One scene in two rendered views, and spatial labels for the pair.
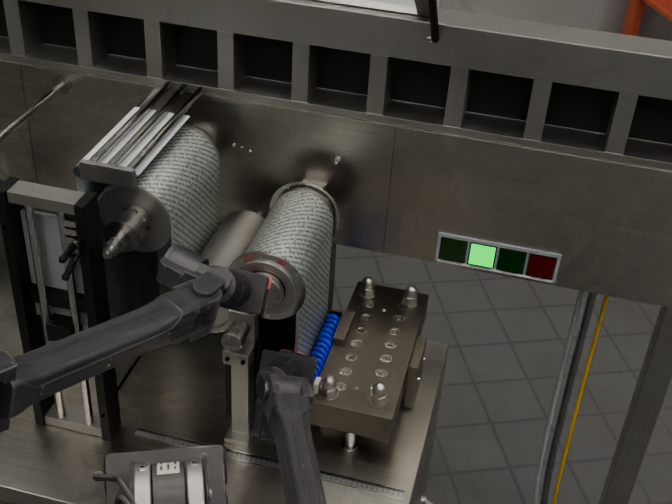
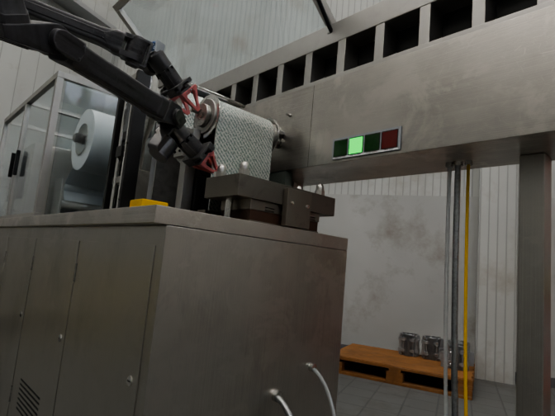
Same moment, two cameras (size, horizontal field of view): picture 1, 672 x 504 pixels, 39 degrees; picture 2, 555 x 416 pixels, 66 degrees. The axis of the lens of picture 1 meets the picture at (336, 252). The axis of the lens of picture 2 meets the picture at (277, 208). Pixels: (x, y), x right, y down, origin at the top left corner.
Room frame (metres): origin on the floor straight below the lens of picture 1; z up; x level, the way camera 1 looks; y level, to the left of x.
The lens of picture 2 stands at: (0.42, -0.85, 0.79)
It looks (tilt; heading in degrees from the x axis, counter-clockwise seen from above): 8 degrees up; 35
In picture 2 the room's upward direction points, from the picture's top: 5 degrees clockwise
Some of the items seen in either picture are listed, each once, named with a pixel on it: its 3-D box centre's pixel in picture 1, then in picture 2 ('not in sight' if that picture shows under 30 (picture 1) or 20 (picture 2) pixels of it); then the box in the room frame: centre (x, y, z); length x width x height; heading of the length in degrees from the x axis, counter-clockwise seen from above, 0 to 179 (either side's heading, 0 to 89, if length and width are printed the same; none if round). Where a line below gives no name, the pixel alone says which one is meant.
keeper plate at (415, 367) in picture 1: (416, 372); (297, 209); (1.47, -0.18, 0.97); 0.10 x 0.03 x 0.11; 168
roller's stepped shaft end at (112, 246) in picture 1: (113, 246); not in sight; (1.33, 0.38, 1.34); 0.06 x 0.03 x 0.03; 168
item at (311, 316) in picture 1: (312, 316); (242, 167); (1.46, 0.04, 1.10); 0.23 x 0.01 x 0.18; 168
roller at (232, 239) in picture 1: (227, 268); not in sight; (1.50, 0.21, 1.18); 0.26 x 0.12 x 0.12; 168
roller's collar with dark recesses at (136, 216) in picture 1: (128, 228); not in sight; (1.39, 0.37, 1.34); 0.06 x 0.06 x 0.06; 78
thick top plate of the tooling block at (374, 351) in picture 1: (372, 354); (273, 198); (1.48, -0.09, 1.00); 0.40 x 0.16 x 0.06; 168
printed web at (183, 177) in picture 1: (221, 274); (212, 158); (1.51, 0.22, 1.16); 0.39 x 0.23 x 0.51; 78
